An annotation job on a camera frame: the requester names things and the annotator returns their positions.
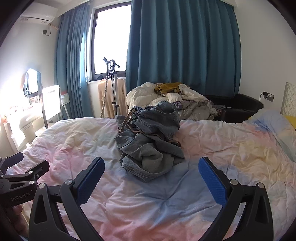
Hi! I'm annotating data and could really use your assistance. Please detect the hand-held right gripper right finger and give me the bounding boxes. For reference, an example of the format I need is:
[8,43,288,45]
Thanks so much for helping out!
[198,157,274,241]

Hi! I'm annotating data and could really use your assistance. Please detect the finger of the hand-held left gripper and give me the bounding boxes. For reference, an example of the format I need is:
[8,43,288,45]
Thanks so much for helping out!
[25,161,50,179]
[0,152,24,174]

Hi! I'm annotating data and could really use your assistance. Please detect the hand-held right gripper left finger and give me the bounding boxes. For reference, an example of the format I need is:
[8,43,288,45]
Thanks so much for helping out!
[29,157,105,241]

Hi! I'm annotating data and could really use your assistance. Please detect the blue denim jeans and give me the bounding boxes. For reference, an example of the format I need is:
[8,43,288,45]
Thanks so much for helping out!
[114,100,185,183]

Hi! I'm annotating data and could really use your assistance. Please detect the pile of cream clothes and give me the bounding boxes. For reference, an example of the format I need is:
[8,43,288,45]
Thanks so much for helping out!
[126,82,162,109]

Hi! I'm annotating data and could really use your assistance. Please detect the white dressing table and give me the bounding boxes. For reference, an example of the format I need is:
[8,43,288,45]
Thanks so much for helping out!
[0,93,70,149]

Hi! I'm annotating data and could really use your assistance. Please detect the pastel quilt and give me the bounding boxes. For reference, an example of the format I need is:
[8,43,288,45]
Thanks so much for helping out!
[5,108,296,241]

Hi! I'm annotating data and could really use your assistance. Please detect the white chair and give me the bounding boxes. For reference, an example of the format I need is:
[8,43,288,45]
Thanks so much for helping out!
[41,85,63,129]

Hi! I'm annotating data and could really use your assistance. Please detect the dark patterned garment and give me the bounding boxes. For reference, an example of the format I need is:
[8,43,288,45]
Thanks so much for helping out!
[208,103,226,116]

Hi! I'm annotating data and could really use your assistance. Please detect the black leather sofa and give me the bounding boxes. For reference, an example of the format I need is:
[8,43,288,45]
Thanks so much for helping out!
[205,93,264,123]

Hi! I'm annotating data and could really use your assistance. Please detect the vanity mirror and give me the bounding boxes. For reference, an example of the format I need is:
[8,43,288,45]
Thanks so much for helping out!
[24,68,43,98]

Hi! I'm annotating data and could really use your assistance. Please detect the garment steamer stand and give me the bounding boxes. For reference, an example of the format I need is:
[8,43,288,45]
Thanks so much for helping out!
[100,57,121,116]

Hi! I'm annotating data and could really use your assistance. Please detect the white crumpled garment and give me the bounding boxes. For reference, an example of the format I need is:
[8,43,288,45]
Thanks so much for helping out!
[166,84,208,102]

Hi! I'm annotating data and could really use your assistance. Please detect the narrow blue curtain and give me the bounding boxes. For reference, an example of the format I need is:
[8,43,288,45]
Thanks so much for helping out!
[54,3,96,121]

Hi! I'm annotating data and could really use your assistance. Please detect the mustard yellow garment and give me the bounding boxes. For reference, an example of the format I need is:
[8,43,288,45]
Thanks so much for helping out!
[154,82,183,94]

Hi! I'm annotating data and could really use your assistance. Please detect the cream quilted headboard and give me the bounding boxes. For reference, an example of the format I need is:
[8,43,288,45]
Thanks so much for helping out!
[280,82,296,116]

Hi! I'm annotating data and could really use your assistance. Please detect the window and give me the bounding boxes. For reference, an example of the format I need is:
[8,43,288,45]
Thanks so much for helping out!
[87,5,132,81]

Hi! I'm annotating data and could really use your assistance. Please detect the wide blue curtain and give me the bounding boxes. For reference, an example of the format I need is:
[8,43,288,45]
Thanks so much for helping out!
[126,0,242,98]

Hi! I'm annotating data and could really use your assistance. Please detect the white air conditioner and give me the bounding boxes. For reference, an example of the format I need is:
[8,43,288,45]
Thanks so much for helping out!
[20,1,58,25]

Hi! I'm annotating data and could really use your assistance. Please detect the wall socket with charger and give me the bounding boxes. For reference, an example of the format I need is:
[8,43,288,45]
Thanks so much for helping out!
[261,91,274,102]

